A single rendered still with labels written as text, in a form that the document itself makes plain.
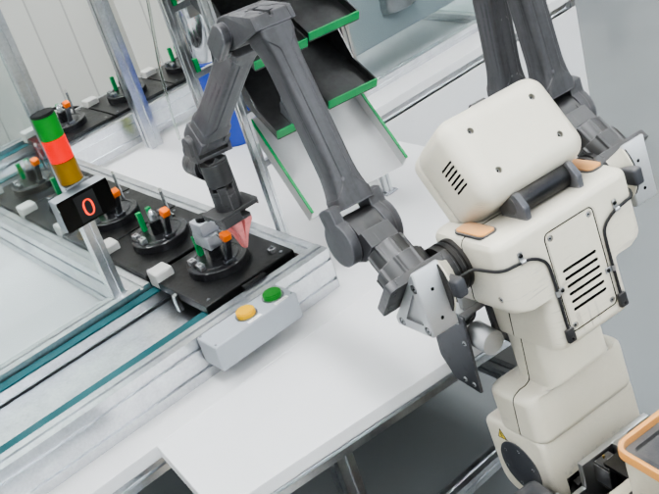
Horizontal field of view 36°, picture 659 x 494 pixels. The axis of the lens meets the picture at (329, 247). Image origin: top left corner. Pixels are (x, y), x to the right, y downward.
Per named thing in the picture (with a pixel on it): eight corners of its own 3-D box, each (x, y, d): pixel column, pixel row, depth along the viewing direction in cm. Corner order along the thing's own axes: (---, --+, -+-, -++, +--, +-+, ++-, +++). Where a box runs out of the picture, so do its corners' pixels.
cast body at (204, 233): (227, 241, 217) (217, 214, 214) (211, 251, 215) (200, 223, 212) (207, 232, 224) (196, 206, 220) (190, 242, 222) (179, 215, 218)
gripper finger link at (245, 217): (218, 254, 208) (203, 216, 204) (244, 237, 211) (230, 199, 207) (235, 262, 203) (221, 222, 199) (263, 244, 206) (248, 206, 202)
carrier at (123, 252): (230, 231, 238) (214, 185, 232) (148, 283, 227) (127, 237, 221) (178, 212, 256) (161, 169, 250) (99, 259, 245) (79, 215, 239)
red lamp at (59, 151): (77, 155, 204) (69, 133, 202) (57, 166, 202) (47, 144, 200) (67, 151, 208) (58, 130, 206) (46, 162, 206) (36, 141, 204)
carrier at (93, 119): (116, 121, 332) (101, 86, 326) (53, 154, 321) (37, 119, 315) (83, 112, 350) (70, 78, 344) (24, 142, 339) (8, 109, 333)
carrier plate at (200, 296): (295, 256, 219) (292, 248, 218) (209, 315, 208) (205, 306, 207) (234, 232, 237) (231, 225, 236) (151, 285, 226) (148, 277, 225)
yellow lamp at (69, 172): (87, 176, 207) (77, 155, 205) (67, 187, 205) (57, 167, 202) (76, 172, 211) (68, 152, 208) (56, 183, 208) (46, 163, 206)
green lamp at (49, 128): (68, 133, 202) (59, 111, 200) (47, 144, 200) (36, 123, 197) (58, 129, 206) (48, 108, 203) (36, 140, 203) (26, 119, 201)
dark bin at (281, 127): (329, 115, 220) (327, 90, 214) (278, 140, 215) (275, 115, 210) (262, 48, 235) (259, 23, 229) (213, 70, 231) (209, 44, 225)
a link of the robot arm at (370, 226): (378, 255, 152) (405, 239, 154) (338, 207, 156) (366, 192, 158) (366, 285, 160) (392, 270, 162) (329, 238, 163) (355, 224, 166)
